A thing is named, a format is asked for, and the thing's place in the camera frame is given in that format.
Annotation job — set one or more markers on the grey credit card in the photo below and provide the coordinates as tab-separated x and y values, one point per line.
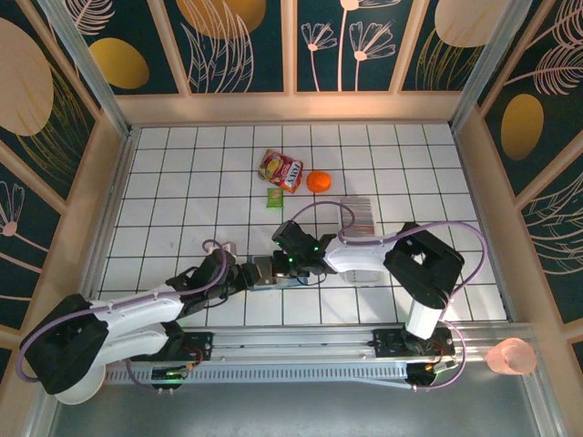
265	269

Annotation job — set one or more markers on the blue cloth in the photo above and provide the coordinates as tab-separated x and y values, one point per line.
266	286

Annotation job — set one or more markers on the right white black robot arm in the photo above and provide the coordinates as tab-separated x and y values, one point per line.
360	258

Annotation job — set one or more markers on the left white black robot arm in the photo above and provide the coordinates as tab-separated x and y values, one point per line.
136	309

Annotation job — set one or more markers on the white rack of cards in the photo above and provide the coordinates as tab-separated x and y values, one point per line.
362	218

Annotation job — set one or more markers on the small green packet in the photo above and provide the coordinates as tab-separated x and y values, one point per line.
275	198

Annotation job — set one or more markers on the orange fruit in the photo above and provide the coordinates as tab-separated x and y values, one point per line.
318	181

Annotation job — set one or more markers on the red orange snack bag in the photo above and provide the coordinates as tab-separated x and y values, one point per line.
280	169

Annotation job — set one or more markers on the black controller board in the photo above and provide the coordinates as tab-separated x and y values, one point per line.
423	373
168	375

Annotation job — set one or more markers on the pink plastic cup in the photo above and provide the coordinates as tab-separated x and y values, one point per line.
510	357

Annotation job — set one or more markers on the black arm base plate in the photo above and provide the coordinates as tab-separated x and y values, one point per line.
202	343
387	343

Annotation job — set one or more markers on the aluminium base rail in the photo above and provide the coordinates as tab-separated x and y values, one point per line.
291	346

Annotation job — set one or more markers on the aluminium frame post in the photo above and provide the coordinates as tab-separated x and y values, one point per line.
489	68
86	68

